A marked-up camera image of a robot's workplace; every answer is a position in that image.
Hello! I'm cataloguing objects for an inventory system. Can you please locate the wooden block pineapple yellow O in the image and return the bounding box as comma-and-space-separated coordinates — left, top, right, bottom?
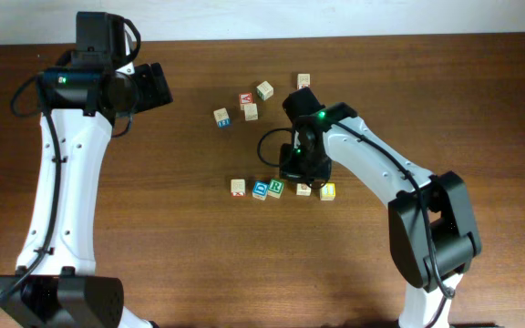
296, 183, 312, 197

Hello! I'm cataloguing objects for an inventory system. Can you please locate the wooden block green R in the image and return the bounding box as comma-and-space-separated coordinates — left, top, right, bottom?
268, 179, 284, 199

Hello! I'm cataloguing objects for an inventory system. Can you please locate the wooden block yellow face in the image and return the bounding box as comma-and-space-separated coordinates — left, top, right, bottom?
320, 182, 336, 201

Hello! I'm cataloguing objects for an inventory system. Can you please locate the wooden block blue D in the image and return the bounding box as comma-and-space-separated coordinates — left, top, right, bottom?
252, 181, 269, 200

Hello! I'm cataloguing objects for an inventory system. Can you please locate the wooden block letter E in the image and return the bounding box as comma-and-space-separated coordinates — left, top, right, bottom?
231, 179, 246, 197

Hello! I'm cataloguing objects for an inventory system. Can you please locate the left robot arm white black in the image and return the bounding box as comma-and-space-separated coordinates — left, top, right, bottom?
0, 12, 172, 327

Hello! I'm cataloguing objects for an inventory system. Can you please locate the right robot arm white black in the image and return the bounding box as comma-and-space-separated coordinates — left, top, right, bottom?
279, 87, 482, 327

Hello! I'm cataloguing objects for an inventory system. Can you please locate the wooden block letter Z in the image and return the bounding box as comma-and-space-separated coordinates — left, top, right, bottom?
243, 103, 258, 121

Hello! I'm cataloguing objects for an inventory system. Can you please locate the wooden block blue side Y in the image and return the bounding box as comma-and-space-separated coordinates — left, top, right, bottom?
213, 108, 231, 128

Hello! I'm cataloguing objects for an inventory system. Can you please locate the wooden block green side I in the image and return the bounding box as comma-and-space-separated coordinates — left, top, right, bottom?
256, 81, 274, 101

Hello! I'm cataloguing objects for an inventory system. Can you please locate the wooden block red side K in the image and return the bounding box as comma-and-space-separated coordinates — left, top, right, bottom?
296, 74, 311, 89

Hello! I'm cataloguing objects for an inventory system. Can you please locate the wooden block red A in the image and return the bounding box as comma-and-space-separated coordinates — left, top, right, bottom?
239, 93, 253, 110

